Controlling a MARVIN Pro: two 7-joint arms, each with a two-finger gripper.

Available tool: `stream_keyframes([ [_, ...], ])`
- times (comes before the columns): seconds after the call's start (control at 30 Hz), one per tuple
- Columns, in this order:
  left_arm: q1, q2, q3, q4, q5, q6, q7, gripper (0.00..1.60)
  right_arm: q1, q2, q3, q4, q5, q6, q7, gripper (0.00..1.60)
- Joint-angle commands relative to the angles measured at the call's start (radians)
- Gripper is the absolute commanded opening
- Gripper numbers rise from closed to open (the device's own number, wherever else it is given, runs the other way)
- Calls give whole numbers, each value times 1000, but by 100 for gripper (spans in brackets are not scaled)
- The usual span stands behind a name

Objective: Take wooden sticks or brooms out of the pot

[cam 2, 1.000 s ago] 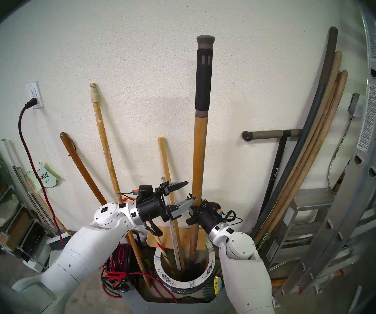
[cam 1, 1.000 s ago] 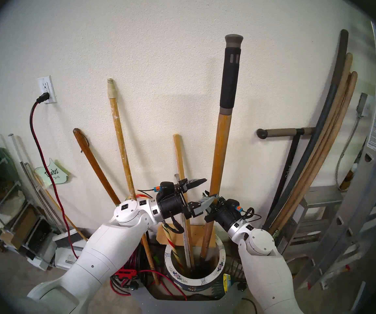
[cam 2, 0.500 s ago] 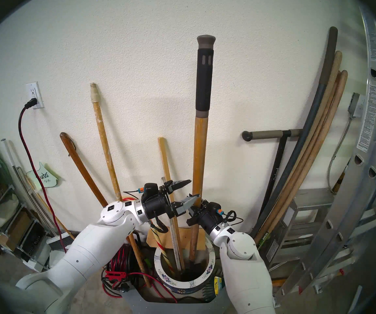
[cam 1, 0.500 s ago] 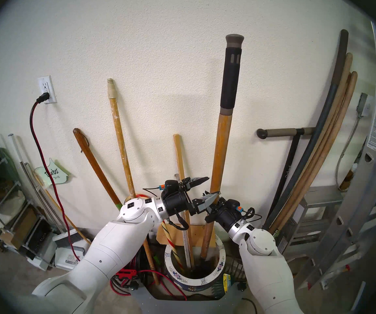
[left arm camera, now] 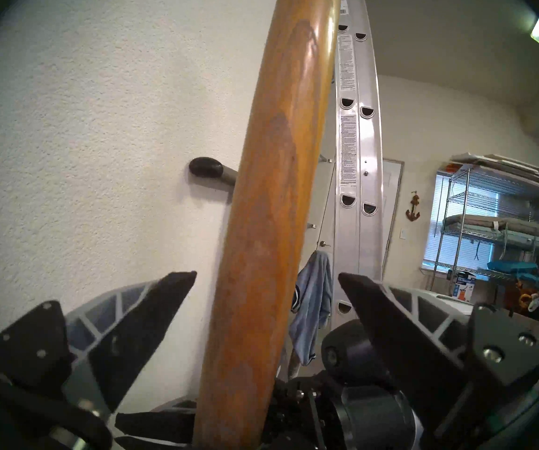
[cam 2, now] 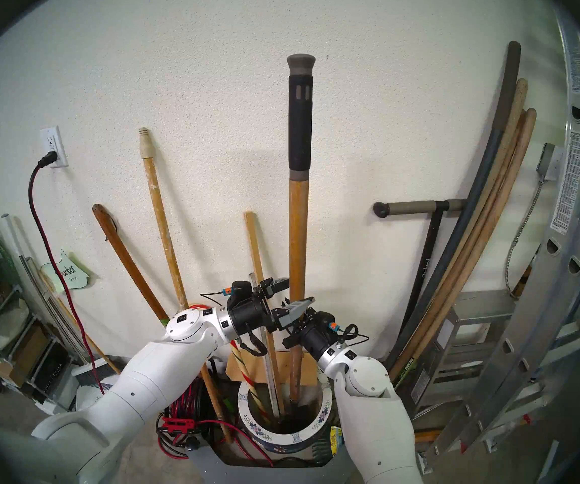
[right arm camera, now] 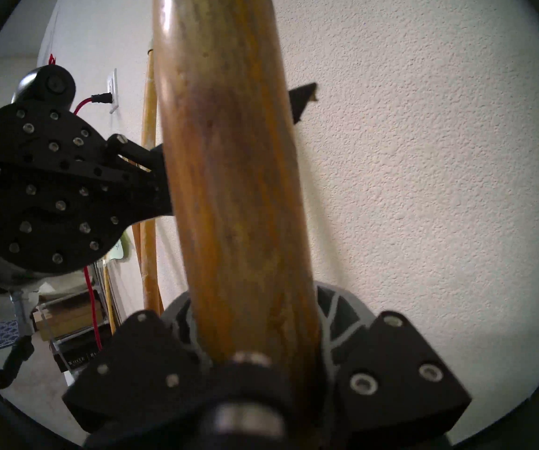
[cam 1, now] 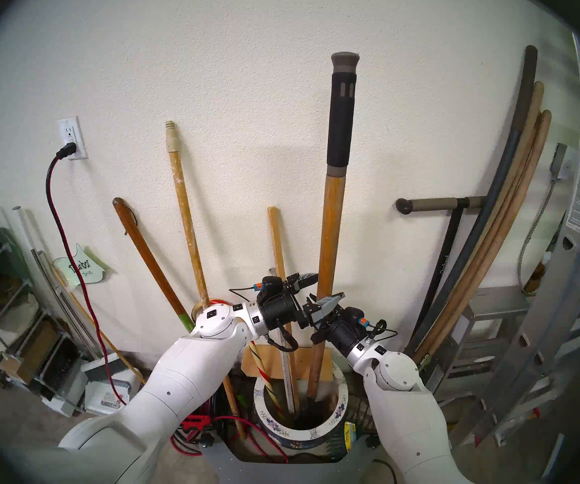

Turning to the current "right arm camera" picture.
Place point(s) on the green paper sign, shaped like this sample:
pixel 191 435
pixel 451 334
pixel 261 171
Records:
pixel 118 250

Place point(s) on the white wall outlet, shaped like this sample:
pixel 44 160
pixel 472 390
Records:
pixel 112 86

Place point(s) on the thin wooden dowel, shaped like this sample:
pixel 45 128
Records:
pixel 109 303

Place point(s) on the light wooden pole threaded tip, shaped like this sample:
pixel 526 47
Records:
pixel 150 102

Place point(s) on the wooden tool with black grip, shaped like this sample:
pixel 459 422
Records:
pixel 232 172

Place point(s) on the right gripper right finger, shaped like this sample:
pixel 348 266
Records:
pixel 391 374

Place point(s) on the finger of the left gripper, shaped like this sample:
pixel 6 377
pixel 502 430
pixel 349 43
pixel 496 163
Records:
pixel 303 100

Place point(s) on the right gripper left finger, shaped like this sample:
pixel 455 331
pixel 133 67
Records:
pixel 133 369

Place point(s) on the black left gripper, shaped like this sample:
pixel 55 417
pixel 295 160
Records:
pixel 40 186

